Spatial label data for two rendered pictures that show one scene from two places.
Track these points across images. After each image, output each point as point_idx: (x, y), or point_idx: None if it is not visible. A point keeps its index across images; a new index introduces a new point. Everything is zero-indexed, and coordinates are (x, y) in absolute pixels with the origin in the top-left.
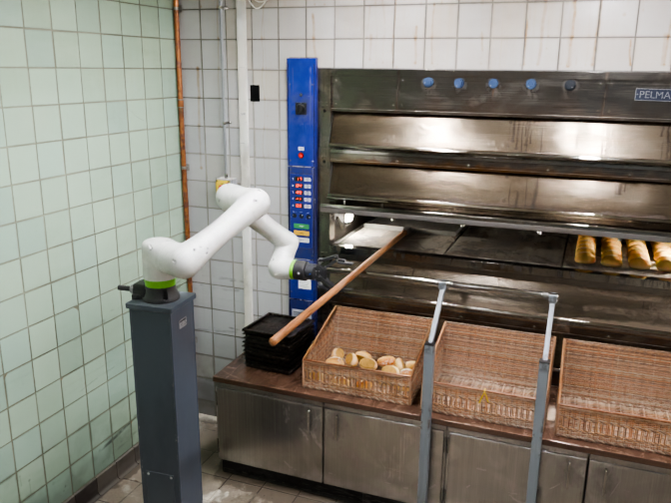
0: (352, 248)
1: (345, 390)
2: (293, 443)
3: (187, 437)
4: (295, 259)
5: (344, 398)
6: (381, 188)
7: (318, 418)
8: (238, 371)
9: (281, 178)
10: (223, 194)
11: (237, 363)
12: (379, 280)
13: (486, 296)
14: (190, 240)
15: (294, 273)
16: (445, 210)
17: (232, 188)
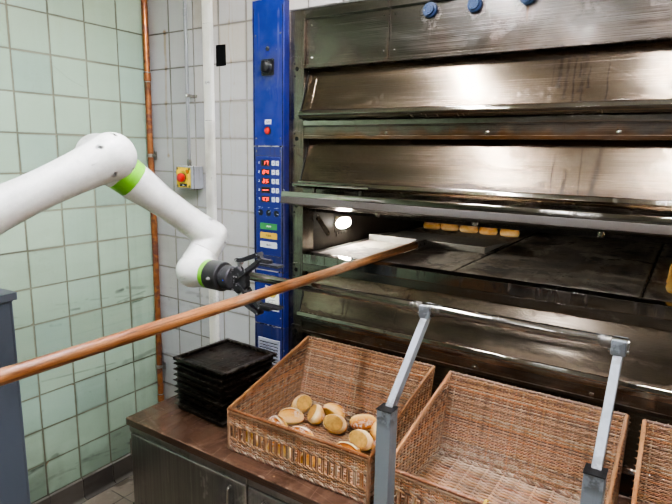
0: (330, 257)
1: (280, 464)
2: None
3: None
4: (210, 259)
5: (275, 477)
6: (366, 172)
7: (240, 500)
8: (162, 414)
9: (248, 164)
10: (78, 145)
11: (170, 402)
12: (363, 305)
13: (513, 338)
14: None
15: (203, 279)
16: (453, 202)
17: (91, 136)
